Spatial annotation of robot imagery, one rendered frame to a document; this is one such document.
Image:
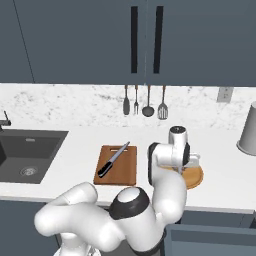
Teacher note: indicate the round wooden plate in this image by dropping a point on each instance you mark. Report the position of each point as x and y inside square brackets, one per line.
[194, 177]

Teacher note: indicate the brown wooden cutting board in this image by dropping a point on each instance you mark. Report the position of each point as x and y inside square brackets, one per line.
[121, 168]

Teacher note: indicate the grey wall socket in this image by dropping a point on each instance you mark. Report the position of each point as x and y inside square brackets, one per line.
[225, 94]

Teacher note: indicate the hanging grey fork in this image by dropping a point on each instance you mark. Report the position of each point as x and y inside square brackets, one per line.
[136, 103]

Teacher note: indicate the blue-grey open drawer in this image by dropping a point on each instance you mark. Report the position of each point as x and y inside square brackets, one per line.
[213, 241]

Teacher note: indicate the hanging grey slotted spatula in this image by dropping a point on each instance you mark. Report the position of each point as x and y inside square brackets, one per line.
[163, 111]

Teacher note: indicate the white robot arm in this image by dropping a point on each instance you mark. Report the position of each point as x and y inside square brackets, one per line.
[100, 223]

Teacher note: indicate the dark blue-grey cupboard door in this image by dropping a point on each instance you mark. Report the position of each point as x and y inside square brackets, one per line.
[80, 40]
[10, 40]
[206, 40]

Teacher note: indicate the black tap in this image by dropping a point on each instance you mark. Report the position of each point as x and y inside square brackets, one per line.
[4, 121]

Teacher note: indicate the pale grey tapered container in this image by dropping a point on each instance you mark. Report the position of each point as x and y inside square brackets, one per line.
[249, 133]

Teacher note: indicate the blue-grey base cupboard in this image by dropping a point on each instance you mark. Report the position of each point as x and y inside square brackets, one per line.
[20, 226]

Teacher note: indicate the dark grey sink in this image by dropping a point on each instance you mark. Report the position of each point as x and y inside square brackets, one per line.
[28, 155]

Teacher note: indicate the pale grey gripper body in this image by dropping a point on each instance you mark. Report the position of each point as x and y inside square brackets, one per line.
[195, 160]

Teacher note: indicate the hanging grey ladle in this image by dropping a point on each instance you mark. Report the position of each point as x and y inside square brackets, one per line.
[148, 110]

